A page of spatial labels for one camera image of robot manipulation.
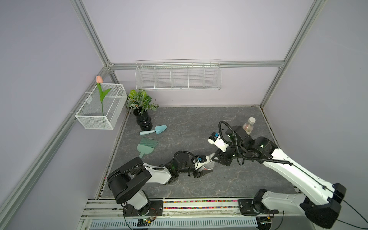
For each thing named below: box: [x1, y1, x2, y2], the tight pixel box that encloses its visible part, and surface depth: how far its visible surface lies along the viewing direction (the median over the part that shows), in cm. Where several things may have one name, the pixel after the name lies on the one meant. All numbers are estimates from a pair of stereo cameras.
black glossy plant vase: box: [133, 106, 153, 132], surface depth 101 cm
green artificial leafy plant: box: [126, 89, 160, 115], surface depth 92 cm
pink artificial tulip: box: [95, 75, 112, 117], surface depth 81 cm
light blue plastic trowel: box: [139, 124, 168, 136], surface depth 107 cm
